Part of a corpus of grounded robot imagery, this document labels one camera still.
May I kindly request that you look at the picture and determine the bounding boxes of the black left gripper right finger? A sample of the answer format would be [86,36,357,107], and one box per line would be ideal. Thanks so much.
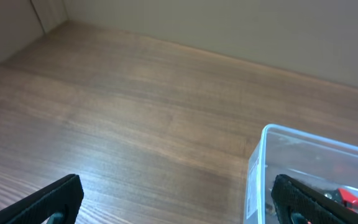
[271,174,358,224]

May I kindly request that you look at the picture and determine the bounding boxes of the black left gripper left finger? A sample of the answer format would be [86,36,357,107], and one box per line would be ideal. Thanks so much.
[0,174,84,224]

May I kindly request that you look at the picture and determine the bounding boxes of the clear plastic container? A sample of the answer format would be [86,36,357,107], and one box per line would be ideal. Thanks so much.
[244,124,358,223]

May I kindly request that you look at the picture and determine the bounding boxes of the red handled snips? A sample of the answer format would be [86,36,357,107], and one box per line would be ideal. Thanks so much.
[323,188,358,209]

